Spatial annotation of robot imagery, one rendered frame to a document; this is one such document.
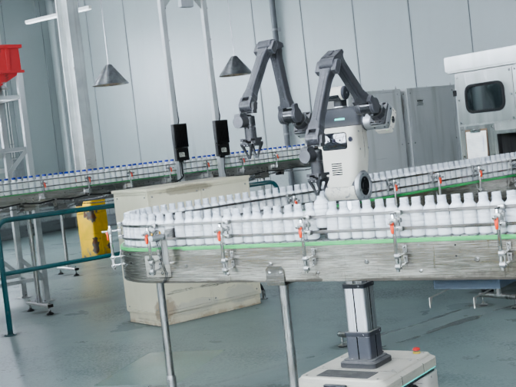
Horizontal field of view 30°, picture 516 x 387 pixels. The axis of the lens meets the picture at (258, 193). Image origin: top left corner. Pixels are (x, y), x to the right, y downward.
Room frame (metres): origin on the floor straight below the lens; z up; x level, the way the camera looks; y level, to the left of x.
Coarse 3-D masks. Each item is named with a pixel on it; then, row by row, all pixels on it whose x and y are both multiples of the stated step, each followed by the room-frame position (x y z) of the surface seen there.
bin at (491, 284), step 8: (440, 280) 4.23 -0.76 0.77; (448, 280) 4.21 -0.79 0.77; (456, 280) 4.19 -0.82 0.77; (464, 280) 4.17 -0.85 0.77; (472, 280) 4.14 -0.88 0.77; (480, 280) 4.12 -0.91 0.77; (488, 280) 4.10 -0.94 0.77; (496, 280) 4.08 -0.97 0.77; (504, 280) 4.12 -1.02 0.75; (512, 280) 4.20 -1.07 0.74; (440, 288) 4.23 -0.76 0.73; (448, 288) 4.21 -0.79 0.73; (456, 288) 4.19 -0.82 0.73; (464, 288) 4.17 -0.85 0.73; (472, 288) 4.15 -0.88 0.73; (480, 288) 4.13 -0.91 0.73; (488, 288) 4.10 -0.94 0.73; (496, 288) 4.08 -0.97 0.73; (432, 296) 4.10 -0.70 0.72
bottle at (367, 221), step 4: (364, 200) 4.14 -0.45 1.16; (368, 200) 4.14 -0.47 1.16; (364, 204) 4.14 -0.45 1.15; (368, 204) 4.14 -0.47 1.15; (364, 208) 4.14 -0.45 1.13; (368, 208) 4.14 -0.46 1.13; (360, 212) 4.15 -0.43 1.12; (364, 212) 4.13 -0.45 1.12; (368, 212) 4.13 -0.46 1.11; (364, 216) 4.13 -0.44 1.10; (368, 216) 4.13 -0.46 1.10; (372, 216) 4.13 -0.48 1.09; (364, 220) 4.13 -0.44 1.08; (368, 220) 4.13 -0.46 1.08; (372, 220) 4.13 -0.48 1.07; (364, 224) 4.14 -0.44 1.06; (368, 224) 4.13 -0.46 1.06; (372, 224) 4.13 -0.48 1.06; (364, 232) 4.14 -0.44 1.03; (368, 232) 4.13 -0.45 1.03; (372, 232) 4.13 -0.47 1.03; (364, 236) 4.14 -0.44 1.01; (368, 236) 4.13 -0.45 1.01; (372, 236) 4.13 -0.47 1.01
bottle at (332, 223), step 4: (328, 204) 4.26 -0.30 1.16; (332, 204) 4.24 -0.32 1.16; (332, 208) 4.24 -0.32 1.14; (336, 208) 4.25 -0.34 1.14; (328, 212) 4.24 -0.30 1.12; (332, 212) 4.23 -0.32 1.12; (336, 212) 4.23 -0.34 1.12; (328, 220) 4.24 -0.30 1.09; (332, 220) 4.23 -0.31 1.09; (336, 220) 4.23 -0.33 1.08; (328, 224) 4.25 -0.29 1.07; (332, 224) 4.23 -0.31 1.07; (336, 224) 4.23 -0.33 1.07; (328, 228) 4.25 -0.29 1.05; (332, 228) 4.23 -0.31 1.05; (336, 228) 4.23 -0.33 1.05; (328, 236) 4.25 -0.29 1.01; (332, 236) 4.23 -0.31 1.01; (336, 236) 4.23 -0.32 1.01
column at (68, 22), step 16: (64, 0) 14.82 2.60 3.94; (64, 16) 14.84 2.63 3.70; (64, 32) 14.85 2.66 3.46; (80, 32) 14.82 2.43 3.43; (64, 48) 14.83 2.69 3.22; (80, 48) 14.79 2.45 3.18; (64, 64) 14.80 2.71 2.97; (80, 64) 14.76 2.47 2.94; (64, 80) 14.77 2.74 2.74; (80, 80) 14.72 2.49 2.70; (80, 96) 14.69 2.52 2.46; (80, 112) 14.66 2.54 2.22; (80, 128) 14.82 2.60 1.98; (80, 144) 14.84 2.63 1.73; (80, 160) 14.85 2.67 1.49; (96, 160) 14.84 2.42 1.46
